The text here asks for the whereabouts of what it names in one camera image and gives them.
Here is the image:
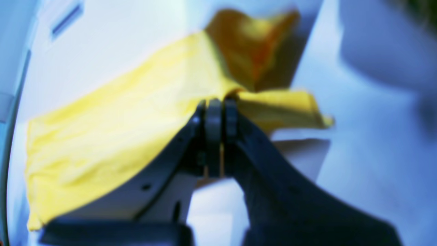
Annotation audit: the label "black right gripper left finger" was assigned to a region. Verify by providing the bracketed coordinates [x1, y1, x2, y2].
[39, 99, 222, 246]

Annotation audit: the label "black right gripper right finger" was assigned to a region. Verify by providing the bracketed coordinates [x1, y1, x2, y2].
[224, 99, 401, 246]

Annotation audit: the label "orange t-shirt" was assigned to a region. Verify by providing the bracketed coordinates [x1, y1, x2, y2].
[25, 9, 334, 231]

